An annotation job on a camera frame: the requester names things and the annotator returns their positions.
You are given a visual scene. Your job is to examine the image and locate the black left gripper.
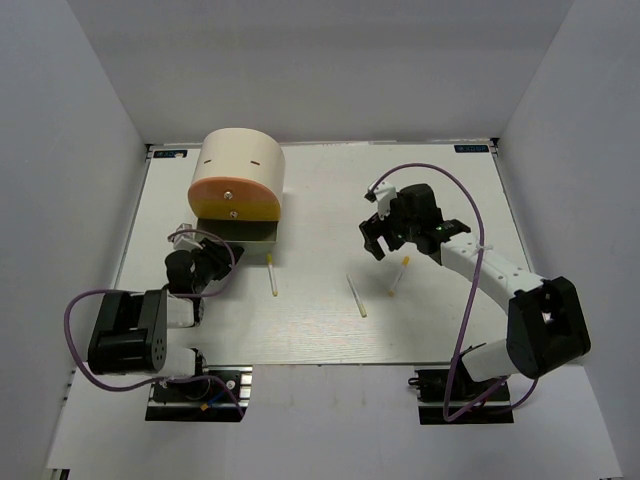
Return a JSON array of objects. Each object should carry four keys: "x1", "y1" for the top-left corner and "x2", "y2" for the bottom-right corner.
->
[{"x1": 192, "y1": 237, "x2": 246, "y2": 294}]

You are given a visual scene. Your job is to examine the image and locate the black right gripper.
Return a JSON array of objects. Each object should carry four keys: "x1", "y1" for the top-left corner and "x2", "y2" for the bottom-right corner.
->
[{"x1": 361, "y1": 193, "x2": 420, "y2": 260}]

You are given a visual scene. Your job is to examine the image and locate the grey-green organizer drawer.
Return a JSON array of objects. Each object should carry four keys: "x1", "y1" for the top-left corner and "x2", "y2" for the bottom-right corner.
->
[{"x1": 197, "y1": 219, "x2": 278, "y2": 255}]

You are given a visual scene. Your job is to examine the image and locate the white pen bright yellow cap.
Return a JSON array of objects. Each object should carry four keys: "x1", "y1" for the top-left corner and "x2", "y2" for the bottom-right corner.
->
[{"x1": 266, "y1": 253, "x2": 279, "y2": 297}]

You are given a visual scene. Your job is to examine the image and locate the orange organizer drawer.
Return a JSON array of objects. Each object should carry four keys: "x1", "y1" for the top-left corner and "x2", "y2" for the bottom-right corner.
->
[{"x1": 188, "y1": 177, "x2": 279, "y2": 203}]

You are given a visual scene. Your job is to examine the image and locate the white pen pale yellow ends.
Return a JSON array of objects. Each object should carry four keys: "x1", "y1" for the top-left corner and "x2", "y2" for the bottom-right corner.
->
[{"x1": 345, "y1": 274, "x2": 367, "y2": 318}]

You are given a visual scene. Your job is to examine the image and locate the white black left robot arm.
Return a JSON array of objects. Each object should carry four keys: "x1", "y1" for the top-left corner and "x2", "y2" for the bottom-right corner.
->
[{"x1": 87, "y1": 238, "x2": 244, "y2": 399}]

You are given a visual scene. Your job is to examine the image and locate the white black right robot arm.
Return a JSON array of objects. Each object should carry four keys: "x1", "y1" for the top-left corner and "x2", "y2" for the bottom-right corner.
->
[{"x1": 359, "y1": 182, "x2": 591, "y2": 399}]

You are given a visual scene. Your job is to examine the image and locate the white pen orange-yellow cap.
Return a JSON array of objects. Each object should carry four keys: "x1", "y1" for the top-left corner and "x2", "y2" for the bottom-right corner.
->
[{"x1": 388, "y1": 256, "x2": 410, "y2": 297}]

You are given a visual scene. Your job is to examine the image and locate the cream round drawer organizer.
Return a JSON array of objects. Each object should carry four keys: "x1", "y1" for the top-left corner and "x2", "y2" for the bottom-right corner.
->
[{"x1": 191, "y1": 128, "x2": 286, "y2": 215}]

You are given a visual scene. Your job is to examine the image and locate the blue logo sticker left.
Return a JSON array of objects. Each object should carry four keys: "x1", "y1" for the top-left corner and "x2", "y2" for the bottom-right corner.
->
[{"x1": 153, "y1": 149, "x2": 188, "y2": 159}]

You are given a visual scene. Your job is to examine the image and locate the blue logo sticker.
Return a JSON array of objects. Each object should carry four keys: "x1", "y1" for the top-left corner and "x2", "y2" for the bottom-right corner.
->
[
  {"x1": 454, "y1": 144, "x2": 490, "y2": 153},
  {"x1": 153, "y1": 149, "x2": 188, "y2": 159}
]

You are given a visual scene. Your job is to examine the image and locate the blue logo sticker right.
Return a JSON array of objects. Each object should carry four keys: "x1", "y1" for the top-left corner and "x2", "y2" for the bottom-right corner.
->
[{"x1": 454, "y1": 144, "x2": 490, "y2": 153}]

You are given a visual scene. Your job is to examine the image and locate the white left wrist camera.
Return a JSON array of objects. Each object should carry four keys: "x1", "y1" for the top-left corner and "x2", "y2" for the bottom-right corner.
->
[{"x1": 167, "y1": 223, "x2": 202, "y2": 252}]

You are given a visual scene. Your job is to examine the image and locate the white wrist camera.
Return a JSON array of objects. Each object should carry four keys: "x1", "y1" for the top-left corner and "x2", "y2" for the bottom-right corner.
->
[
  {"x1": 167, "y1": 223, "x2": 202, "y2": 252},
  {"x1": 364, "y1": 180, "x2": 397, "y2": 220}
]

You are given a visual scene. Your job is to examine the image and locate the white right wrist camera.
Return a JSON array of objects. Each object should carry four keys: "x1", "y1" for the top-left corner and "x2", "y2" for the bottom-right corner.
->
[{"x1": 364, "y1": 180, "x2": 397, "y2": 220}]

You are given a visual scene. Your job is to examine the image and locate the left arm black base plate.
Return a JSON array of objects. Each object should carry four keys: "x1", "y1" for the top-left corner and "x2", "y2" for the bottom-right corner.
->
[{"x1": 145, "y1": 366, "x2": 253, "y2": 423}]

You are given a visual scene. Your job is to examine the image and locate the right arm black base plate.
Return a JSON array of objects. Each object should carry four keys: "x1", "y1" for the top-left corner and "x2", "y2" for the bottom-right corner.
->
[{"x1": 407, "y1": 365, "x2": 514, "y2": 426}]

